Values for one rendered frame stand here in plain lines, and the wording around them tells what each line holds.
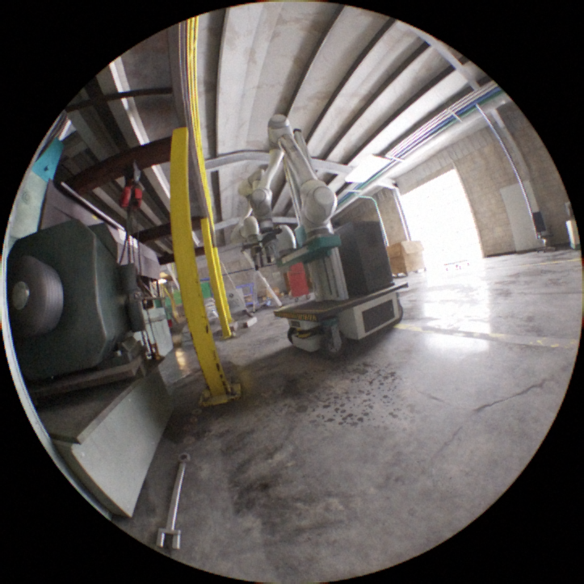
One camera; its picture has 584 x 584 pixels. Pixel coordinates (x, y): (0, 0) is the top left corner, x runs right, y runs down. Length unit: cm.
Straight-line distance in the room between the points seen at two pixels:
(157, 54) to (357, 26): 461
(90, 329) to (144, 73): 154
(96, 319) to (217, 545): 64
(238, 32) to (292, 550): 573
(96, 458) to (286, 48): 598
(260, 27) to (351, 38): 193
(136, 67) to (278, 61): 441
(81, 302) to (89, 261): 12
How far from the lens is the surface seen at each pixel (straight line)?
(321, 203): 96
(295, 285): 544
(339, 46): 576
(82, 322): 67
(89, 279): 66
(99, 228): 85
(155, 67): 170
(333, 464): 61
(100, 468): 66
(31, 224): 150
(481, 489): 58
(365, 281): 137
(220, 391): 110
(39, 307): 61
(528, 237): 762
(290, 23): 544
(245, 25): 527
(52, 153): 182
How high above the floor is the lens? 49
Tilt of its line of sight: 2 degrees down
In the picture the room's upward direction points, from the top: 13 degrees counter-clockwise
